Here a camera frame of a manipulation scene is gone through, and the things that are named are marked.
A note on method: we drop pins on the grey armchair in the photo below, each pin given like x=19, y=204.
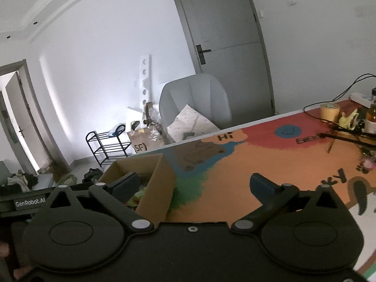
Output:
x=199, y=94

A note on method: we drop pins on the printed brown cardboard box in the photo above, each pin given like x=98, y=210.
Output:
x=141, y=144

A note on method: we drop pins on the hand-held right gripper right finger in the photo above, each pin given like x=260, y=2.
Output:
x=263, y=186

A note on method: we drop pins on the brown glass bottle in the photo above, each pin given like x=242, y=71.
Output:
x=371, y=114

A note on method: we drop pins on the pile of clothes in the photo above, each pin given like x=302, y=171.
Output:
x=17, y=182

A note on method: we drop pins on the black folding stand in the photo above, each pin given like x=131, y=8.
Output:
x=346, y=137

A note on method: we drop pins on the dotted white cushion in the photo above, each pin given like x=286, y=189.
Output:
x=188, y=123

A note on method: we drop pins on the white foam board with holes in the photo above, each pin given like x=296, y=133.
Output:
x=144, y=64

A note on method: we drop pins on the green bag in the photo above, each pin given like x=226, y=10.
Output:
x=67, y=179

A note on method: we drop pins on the black shoe rack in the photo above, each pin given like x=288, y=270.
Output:
x=111, y=146

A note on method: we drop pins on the open grey door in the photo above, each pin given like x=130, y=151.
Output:
x=20, y=108

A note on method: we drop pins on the white foam piece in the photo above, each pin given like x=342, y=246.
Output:
x=130, y=117

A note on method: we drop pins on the white power strip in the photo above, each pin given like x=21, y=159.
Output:
x=359, y=97

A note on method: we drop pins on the light green snack packet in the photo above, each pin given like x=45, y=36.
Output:
x=138, y=196

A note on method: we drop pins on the person's left hand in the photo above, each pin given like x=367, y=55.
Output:
x=3, y=249

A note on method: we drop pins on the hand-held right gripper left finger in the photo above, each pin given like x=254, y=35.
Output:
x=126, y=186

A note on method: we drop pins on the blue and white item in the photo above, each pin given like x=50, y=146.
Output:
x=113, y=131

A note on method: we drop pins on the black shoe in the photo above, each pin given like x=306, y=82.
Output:
x=91, y=174

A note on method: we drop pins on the small pink round item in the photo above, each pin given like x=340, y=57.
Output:
x=367, y=164

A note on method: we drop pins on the yellow crumpled packet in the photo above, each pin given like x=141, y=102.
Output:
x=348, y=121

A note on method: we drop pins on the yellow tape roll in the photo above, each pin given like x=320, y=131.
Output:
x=330, y=113

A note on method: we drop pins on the clear plastic wrap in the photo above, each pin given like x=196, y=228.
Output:
x=154, y=132

